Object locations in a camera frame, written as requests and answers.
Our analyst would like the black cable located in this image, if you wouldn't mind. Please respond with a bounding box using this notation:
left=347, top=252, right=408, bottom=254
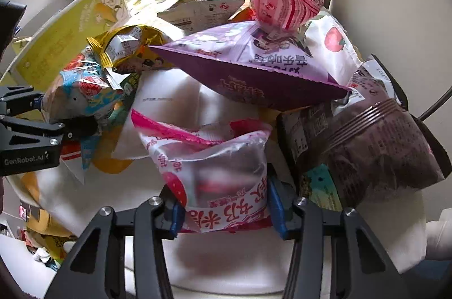
left=417, top=73, right=452, bottom=120

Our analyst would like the white packet with red fruit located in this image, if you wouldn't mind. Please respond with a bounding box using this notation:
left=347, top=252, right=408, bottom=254
left=304, top=11, right=368, bottom=88

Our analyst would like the pink and clear snack packet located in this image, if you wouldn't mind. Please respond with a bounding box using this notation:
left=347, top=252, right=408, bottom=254
left=131, top=108, right=283, bottom=234

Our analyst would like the yellow-green cardboard box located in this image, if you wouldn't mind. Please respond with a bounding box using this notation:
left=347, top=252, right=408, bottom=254
left=12, top=0, right=129, bottom=92

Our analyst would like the golden yellow snack packet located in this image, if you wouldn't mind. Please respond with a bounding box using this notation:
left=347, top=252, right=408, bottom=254
left=86, top=24, right=177, bottom=74

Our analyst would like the white snack packet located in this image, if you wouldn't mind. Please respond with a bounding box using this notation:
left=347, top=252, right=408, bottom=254
left=115, top=68, right=278, bottom=162
left=157, top=0, right=246, bottom=36

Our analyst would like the yellow packaging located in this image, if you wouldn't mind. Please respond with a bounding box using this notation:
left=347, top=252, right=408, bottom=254
left=20, top=210, right=77, bottom=259

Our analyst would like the pale green snack packet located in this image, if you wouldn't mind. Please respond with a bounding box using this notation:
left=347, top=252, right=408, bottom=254
left=300, top=163, right=344, bottom=212

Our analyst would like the brown snack packet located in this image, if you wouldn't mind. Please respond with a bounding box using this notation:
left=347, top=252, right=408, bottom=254
left=318, top=55, right=446, bottom=209

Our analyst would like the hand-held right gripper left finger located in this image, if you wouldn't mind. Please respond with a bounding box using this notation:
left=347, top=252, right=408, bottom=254
left=44, top=186, right=186, bottom=299

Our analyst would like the cream yellow snack packet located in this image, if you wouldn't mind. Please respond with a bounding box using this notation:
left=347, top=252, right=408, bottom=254
left=125, top=0, right=257, bottom=19

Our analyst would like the purple snack packet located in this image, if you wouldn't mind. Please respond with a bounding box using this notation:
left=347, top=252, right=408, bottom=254
left=146, top=20, right=354, bottom=111

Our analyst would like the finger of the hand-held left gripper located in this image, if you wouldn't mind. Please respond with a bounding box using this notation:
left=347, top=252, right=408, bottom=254
left=0, top=85, right=46, bottom=119
left=0, top=114, right=99, bottom=150

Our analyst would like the white bag with orange print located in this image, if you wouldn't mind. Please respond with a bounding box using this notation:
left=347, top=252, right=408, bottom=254
left=7, top=73, right=429, bottom=293

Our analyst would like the blue and red snack packet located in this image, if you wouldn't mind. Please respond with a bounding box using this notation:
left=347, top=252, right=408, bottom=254
left=40, top=53, right=142, bottom=187

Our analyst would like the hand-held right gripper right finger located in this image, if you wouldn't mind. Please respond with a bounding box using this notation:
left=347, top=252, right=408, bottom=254
left=266, top=163, right=403, bottom=299

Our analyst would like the black snack packet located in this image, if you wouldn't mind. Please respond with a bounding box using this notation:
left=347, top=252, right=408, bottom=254
left=277, top=101, right=340, bottom=179

